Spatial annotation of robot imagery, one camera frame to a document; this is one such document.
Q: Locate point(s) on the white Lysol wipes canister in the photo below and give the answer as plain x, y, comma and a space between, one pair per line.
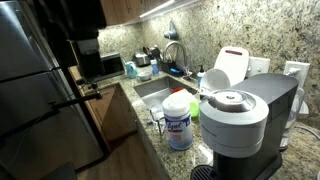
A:
178, 122

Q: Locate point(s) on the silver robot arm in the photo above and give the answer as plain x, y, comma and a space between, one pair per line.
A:
71, 28

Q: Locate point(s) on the stainless steel sink basin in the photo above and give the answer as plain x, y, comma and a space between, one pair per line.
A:
153, 93

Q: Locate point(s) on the red plastic lid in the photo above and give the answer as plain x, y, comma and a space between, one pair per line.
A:
177, 89

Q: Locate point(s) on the small white bowl by sink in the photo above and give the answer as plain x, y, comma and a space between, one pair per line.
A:
144, 76

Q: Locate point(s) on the blue and white bottle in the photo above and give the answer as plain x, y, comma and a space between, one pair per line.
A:
154, 66

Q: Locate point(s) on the black utensil holder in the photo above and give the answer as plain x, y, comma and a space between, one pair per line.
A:
168, 63

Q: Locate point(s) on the silver toaster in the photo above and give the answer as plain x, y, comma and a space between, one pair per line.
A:
141, 59

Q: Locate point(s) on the teal dish soap bottle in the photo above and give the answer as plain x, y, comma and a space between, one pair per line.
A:
131, 70

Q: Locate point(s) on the green plastic lid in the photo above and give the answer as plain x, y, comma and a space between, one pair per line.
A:
194, 109

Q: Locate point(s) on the blue label soap dispenser bottle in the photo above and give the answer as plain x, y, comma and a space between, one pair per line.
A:
200, 75

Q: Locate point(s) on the curved steel kitchen faucet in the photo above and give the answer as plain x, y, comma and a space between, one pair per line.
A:
175, 52

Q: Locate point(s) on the black microwave oven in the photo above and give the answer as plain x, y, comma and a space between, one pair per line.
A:
112, 64

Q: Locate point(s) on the white cutting board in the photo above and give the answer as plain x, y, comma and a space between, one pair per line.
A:
234, 62

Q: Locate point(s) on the grey and black coffee machine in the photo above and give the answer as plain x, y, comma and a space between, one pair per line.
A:
244, 125

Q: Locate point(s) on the stainless steel refrigerator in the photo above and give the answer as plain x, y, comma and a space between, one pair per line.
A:
44, 123

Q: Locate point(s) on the clear water tank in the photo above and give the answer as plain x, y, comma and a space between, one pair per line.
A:
296, 106

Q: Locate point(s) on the white outlet with plug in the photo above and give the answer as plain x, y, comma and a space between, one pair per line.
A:
298, 70

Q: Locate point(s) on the grey wall-mounted holder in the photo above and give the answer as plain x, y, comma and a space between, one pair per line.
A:
171, 33

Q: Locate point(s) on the white wall outlet plate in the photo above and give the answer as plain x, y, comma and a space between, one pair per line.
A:
257, 65

